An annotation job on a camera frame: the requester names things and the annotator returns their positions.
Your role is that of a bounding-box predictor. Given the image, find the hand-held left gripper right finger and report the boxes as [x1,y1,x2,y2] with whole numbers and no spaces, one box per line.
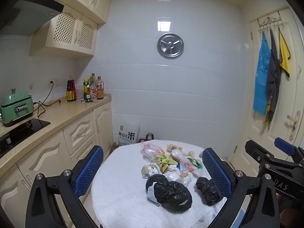
[202,147,281,228]

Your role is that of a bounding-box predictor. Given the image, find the amber oil bottle with handle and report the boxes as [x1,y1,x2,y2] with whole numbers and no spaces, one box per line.
[96,76,105,100]

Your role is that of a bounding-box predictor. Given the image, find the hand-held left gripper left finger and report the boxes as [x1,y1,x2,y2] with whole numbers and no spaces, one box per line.
[25,145,105,228]

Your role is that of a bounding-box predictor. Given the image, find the round metal wall cover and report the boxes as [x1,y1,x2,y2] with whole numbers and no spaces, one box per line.
[157,33,184,59]

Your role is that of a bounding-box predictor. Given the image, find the light green wrapper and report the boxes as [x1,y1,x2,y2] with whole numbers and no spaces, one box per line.
[155,154,178,164]

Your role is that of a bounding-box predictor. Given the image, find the black glass cooktop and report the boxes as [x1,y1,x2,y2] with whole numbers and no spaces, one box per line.
[0,117,51,158]

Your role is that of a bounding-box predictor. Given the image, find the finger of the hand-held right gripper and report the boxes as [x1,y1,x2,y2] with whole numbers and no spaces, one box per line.
[274,137,304,165]
[245,140,277,163]

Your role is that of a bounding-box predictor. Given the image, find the clear plastic bag orange print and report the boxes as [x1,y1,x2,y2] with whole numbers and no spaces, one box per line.
[141,142,165,161]

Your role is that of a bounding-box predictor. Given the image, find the cream lever door handle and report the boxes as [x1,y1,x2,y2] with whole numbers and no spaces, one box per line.
[286,110,302,141]

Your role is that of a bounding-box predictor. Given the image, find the yellow packet with blue label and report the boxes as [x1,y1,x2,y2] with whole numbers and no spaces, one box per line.
[141,164,162,179]

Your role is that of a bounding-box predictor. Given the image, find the green electric cooking pot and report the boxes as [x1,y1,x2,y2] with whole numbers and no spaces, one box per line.
[0,88,34,127]

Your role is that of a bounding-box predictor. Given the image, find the grey black range hood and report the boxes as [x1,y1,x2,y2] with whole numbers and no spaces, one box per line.
[0,0,64,36]

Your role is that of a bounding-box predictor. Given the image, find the metal over-door hook rack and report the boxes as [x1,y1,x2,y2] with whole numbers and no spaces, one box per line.
[257,15,284,34]

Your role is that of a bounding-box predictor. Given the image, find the cream panel door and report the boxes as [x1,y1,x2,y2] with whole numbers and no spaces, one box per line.
[231,6,304,169]

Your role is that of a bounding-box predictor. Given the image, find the small black plastic bag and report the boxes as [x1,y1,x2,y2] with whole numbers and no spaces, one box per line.
[195,176,224,207]

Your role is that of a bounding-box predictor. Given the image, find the green yellow seasoning bottle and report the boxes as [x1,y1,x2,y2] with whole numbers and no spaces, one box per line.
[83,78,91,101]

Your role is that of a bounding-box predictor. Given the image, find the cream upper cabinet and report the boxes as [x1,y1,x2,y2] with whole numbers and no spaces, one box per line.
[36,0,113,25]

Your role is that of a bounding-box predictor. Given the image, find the small clear bag orange contents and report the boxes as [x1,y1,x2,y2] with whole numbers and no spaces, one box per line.
[178,158,197,173]

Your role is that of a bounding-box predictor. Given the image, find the black power cable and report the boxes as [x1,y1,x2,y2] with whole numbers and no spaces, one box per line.
[33,81,62,119]

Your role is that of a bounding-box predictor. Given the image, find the white towel covered round table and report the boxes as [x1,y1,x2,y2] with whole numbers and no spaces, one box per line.
[91,140,230,228]

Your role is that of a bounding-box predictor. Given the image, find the white plastic bag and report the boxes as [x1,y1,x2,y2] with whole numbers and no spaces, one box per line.
[165,171,193,187]

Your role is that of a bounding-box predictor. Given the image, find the red label sauce bottle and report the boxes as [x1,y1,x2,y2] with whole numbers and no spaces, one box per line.
[89,83,98,100]

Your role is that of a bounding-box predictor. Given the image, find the large black plastic bag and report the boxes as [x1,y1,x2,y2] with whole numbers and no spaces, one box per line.
[146,174,193,214]

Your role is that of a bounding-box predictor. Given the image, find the blue apron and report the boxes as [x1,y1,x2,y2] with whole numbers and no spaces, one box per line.
[253,31,271,115]

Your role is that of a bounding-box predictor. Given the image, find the cream lattice door cabinet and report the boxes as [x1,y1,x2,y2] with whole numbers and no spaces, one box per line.
[30,6,98,58]

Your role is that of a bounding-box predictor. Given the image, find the pale green printed plastic bag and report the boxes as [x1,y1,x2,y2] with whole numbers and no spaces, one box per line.
[187,156,204,169]

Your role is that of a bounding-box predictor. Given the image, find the grey apron with yellow trim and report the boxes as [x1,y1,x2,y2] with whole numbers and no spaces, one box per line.
[262,30,282,125]

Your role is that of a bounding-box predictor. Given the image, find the small white bag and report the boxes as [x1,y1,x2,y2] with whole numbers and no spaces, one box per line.
[193,167,207,177]

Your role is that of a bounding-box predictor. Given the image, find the cream lower kitchen cabinets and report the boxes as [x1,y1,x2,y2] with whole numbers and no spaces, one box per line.
[0,101,113,228]

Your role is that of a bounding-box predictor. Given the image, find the white rice sack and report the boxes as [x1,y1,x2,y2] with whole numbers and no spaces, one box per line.
[117,123,140,146]

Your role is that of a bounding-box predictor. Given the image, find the yellow cloth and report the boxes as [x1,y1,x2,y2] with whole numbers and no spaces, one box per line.
[278,30,291,78]

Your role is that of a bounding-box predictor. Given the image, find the white blue wrapper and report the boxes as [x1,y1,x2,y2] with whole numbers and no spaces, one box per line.
[147,183,161,206]

